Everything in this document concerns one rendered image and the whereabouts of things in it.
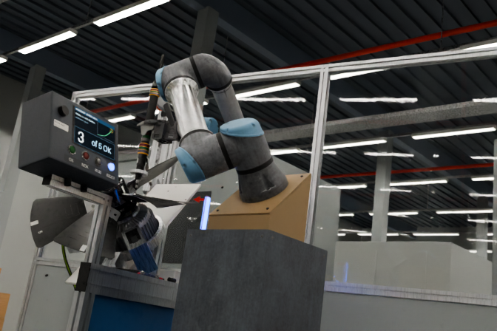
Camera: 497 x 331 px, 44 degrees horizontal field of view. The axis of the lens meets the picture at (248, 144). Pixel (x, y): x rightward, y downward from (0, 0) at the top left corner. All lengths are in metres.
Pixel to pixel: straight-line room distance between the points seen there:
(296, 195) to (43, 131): 0.72
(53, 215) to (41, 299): 1.22
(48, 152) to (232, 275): 0.57
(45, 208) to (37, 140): 1.02
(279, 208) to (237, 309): 0.30
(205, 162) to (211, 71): 0.44
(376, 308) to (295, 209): 0.97
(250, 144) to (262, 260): 0.35
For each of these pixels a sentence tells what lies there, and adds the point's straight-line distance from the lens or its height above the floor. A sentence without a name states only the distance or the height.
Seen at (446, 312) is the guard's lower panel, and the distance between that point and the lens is 2.59.
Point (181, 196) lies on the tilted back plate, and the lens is 2.81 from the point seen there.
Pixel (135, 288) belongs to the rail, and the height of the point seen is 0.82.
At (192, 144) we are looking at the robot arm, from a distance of 1.79.
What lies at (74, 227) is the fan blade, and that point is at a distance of 2.34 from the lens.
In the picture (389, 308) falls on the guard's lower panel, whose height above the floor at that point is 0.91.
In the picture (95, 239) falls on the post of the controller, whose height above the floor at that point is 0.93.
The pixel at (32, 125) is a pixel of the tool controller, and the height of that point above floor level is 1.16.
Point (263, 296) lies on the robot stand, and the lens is 1.62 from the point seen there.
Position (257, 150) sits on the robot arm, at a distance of 1.77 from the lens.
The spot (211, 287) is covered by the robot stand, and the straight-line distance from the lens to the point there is 1.72.
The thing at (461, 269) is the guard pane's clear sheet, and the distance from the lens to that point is 2.61.
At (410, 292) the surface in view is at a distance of 2.63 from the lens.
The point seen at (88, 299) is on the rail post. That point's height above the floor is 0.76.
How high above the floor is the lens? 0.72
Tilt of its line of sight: 17 degrees up
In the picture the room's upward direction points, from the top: 8 degrees clockwise
